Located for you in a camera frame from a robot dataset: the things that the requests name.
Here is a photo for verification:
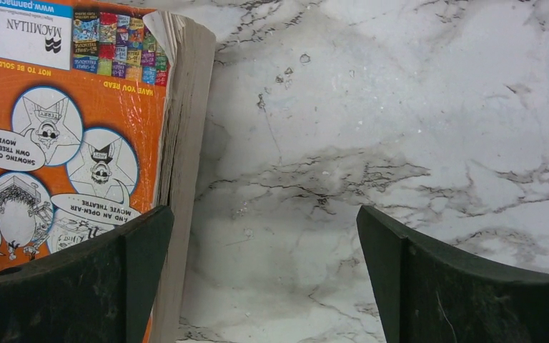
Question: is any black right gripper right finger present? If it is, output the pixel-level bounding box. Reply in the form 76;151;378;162
356;206;549;342

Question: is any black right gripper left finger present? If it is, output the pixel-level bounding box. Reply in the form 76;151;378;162
0;206;174;342

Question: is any orange cartoon paperback book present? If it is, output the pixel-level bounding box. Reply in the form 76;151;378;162
0;1;216;342

